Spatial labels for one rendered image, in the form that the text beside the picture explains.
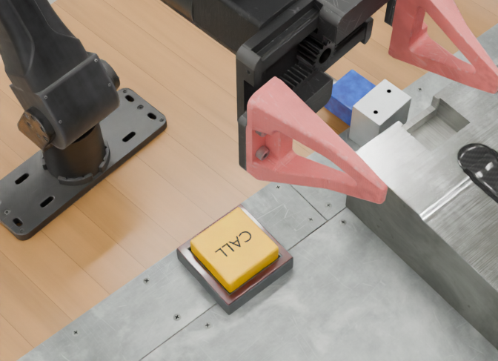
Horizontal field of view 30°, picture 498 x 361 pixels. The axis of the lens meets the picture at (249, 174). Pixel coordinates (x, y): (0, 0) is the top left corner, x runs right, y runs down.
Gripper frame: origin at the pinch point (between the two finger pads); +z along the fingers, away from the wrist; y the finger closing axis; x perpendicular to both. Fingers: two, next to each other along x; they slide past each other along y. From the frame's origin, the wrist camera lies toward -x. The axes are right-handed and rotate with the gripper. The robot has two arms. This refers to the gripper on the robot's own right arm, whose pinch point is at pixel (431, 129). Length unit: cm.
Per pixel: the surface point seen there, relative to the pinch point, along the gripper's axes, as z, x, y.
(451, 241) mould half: -2.0, 31.4, 13.7
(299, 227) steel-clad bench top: -15.7, 40.2, 9.7
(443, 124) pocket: -10.9, 33.9, 25.1
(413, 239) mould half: -5.5, 35.3, 13.7
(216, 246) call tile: -18.5, 36.6, 1.2
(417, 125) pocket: -12.5, 33.4, 22.9
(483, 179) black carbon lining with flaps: -3.8, 31.8, 21.1
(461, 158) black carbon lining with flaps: -6.6, 31.3, 21.2
